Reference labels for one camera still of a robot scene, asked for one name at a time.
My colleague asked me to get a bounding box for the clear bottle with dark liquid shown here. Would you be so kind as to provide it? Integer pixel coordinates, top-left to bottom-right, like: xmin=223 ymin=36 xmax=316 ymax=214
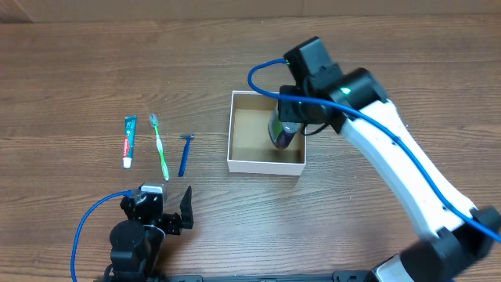
xmin=268 ymin=108 xmax=301 ymax=150

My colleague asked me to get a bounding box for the white cardboard box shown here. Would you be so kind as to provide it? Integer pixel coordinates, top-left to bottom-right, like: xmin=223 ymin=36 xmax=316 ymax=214
xmin=226 ymin=90 xmax=306 ymax=176

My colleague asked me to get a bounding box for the right blue cable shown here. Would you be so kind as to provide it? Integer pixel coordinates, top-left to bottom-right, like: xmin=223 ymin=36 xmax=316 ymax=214
xmin=247 ymin=58 xmax=501 ymax=244

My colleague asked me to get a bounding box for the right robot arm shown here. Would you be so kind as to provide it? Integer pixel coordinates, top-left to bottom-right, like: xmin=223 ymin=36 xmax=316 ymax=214
xmin=279 ymin=63 xmax=500 ymax=281

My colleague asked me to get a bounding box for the blue disposable razor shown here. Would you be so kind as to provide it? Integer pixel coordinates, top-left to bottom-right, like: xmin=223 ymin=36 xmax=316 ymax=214
xmin=178 ymin=134 xmax=194 ymax=177

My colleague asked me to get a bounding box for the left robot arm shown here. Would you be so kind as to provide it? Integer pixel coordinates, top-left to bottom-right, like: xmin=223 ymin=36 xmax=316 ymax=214
xmin=103 ymin=183 xmax=194 ymax=282

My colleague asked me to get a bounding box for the Colgate toothpaste tube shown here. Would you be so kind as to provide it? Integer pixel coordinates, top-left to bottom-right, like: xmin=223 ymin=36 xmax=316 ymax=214
xmin=122 ymin=115 xmax=137 ymax=169

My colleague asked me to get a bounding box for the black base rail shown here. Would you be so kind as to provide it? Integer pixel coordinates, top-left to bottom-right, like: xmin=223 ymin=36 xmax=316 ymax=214
xmin=146 ymin=270 xmax=376 ymax=282

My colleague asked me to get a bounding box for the green white toothbrush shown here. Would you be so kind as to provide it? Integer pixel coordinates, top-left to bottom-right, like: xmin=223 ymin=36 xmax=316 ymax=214
xmin=150 ymin=113 xmax=170 ymax=182

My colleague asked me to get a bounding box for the left blue cable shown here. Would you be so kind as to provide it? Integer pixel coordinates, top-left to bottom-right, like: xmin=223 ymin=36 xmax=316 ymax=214
xmin=70 ymin=190 xmax=133 ymax=282

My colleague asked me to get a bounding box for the blue cable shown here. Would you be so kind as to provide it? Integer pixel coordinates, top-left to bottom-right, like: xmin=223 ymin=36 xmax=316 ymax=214
xmin=247 ymin=58 xmax=501 ymax=244
xmin=70 ymin=190 xmax=133 ymax=282

